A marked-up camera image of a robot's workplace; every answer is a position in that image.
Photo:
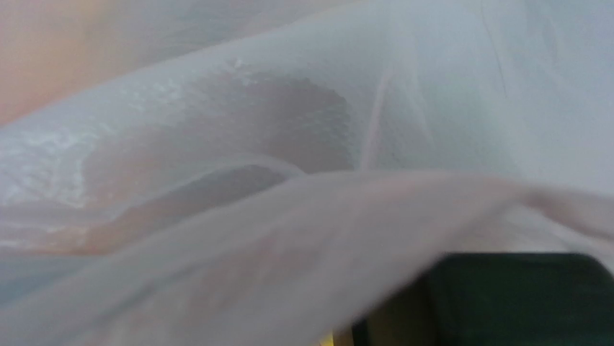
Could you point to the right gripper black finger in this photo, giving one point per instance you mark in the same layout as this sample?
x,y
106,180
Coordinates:
x,y
498,299

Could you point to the pink plastic bag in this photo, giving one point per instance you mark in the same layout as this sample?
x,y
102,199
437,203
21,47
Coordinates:
x,y
271,172

